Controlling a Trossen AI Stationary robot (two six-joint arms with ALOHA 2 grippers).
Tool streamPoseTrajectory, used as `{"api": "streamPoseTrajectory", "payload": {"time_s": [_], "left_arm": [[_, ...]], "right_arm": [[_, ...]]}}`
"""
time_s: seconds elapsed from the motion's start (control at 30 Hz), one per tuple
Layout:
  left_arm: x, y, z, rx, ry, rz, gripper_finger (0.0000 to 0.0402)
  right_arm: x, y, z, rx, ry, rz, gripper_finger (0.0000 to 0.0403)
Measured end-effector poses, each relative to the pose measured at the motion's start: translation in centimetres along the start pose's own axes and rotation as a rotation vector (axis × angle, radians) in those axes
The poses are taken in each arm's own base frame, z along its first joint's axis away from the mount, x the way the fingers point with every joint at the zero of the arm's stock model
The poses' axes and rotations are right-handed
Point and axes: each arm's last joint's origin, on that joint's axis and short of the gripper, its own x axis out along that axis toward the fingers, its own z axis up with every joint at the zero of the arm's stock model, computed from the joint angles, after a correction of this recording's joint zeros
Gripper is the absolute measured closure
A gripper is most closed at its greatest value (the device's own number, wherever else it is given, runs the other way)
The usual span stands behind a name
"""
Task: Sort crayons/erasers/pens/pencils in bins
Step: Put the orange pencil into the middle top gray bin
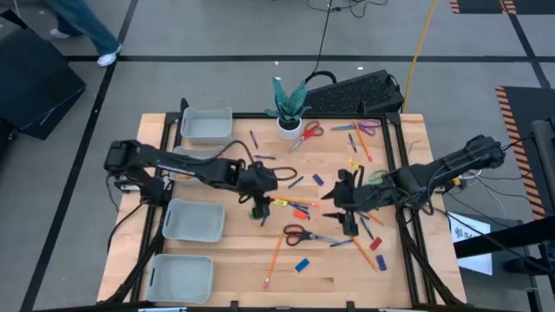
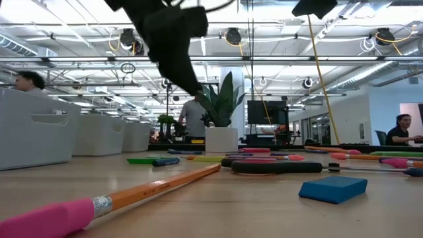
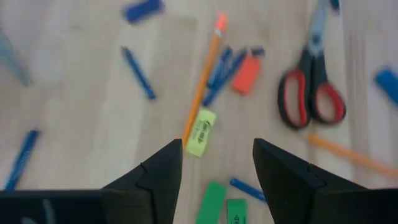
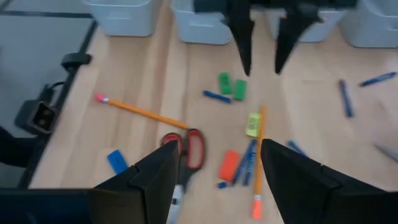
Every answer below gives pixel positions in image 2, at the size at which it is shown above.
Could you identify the green plant in white pot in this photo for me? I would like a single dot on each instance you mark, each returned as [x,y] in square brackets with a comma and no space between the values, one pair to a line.
[221,140]

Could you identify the bright blue eraser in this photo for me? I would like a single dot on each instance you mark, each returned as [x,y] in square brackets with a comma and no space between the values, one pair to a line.
[330,190]

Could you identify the black monitor on stand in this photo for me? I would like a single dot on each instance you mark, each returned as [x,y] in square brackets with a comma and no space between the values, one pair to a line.
[267,112]

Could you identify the dark office chair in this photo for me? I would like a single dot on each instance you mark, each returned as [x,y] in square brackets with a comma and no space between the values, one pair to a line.
[380,137]

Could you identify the yellow flat box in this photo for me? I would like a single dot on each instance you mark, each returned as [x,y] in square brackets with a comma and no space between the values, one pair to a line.
[198,141]

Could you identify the silver ceiling air duct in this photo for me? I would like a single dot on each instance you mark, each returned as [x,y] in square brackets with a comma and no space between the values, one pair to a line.
[363,76]

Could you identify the small green background plant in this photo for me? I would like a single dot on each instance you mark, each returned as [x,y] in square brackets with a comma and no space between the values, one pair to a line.
[165,120]

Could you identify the black and red scissors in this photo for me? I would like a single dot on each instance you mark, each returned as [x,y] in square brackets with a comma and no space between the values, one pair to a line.
[274,168]

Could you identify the person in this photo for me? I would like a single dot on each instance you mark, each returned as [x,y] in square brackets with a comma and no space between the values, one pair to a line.
[31,82]
[193,119]
[398,135]

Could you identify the long ceiling light bar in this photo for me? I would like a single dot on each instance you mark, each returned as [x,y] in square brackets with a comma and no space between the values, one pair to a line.
[264,58]

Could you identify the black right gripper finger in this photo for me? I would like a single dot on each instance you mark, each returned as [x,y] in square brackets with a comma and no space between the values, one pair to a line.
[315,8]

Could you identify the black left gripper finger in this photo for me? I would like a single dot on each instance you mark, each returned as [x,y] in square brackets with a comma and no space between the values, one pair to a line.
[180,74]
[196,21]

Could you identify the yellow eraser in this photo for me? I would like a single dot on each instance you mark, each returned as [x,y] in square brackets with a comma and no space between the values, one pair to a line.
[208,159]

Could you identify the red and grey scissors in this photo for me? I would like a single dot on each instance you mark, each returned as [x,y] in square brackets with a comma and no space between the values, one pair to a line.
[256,150]

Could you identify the black metal table frame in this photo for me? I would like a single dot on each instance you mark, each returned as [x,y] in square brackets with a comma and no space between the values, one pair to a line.
[363,148]

